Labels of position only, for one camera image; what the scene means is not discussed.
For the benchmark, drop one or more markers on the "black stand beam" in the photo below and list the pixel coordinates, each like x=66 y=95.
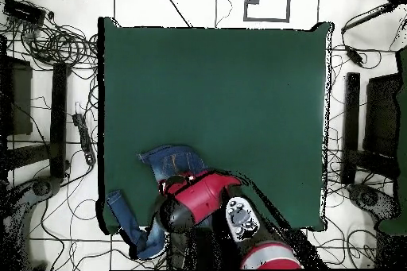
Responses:
x=58 y=118
x=351 y=124

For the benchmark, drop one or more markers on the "grey round stand foot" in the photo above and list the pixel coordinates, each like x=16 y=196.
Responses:
x=369 y=199
x=44 y=186

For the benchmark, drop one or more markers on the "black box device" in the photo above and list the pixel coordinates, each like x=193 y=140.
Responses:
x=24 y=12

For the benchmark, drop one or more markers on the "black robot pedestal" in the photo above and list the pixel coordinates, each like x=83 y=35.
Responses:
x=203 y=252

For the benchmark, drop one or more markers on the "black power strip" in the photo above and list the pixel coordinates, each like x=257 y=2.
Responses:
x=84 y=137

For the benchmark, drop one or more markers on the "dark green table cloth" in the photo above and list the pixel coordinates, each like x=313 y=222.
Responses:
x=270 y=93

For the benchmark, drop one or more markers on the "black power adapter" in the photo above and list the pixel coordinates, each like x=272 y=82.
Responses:
x=354 y=55

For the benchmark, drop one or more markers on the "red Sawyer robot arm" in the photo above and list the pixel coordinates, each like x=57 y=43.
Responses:
x=203 y=198

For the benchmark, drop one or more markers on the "black tube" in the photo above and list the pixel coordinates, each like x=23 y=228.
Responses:
x=369 y=16

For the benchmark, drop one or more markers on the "blue denim jeans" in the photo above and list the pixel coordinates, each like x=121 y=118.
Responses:
x=171 y=159

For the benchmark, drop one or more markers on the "dark flat panel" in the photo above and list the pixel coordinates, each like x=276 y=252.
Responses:
x=381 y=115
x=20 y=102

